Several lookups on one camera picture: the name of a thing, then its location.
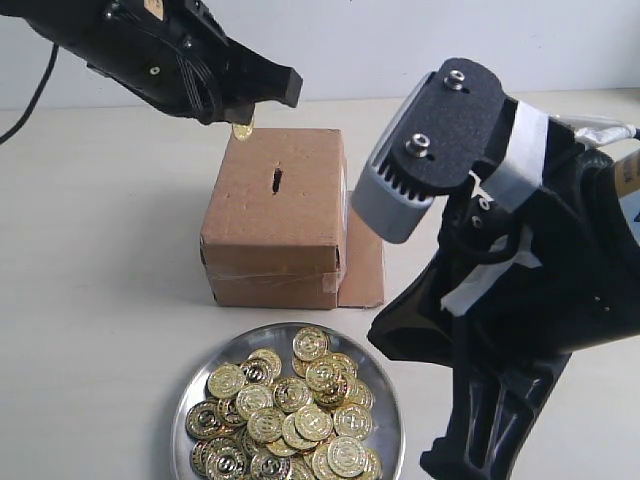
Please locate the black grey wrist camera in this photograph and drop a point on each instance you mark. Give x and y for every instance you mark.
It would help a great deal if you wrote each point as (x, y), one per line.
(458, 121)

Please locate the cardboard box with slot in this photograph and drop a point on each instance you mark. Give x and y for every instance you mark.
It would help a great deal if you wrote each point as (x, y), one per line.
(279, 231)

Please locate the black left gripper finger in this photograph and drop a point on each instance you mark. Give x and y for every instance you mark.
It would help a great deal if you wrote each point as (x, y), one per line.
(494, 409)

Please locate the gold coin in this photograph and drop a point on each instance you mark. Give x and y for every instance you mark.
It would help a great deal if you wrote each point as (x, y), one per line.
(323, 374)
(225, 462)
(226, 381)
(347, 456)
(310, 344)
(202, 422)
(353, 420)
(243, 131)
(312, 423)

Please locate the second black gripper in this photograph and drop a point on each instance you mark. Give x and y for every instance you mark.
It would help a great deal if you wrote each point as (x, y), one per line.
(171, 54)

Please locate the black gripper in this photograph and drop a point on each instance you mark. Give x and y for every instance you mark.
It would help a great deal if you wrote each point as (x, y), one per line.
(557, 275)

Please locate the round silver metal plate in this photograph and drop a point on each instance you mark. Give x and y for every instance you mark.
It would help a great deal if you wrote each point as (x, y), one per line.
(387, 438)

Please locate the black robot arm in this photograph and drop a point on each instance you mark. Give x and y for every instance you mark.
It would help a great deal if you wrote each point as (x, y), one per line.
(538, 249)

